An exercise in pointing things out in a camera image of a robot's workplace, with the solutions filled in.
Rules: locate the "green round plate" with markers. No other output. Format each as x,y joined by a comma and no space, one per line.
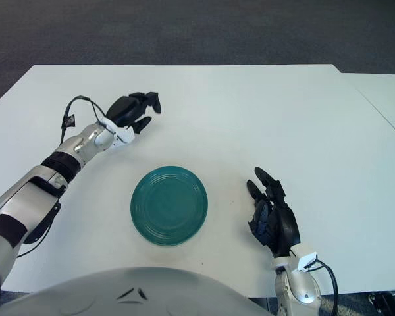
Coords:
169,205

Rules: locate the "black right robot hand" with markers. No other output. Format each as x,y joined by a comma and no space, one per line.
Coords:
281,227

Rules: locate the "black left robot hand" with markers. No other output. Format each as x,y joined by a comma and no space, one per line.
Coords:
123,110

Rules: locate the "grey robot torso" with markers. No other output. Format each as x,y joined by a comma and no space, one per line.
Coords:
85,296

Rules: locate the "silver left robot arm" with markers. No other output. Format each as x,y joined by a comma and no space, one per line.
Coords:
26,200

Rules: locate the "black table caster foot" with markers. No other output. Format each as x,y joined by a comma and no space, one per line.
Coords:
383,304

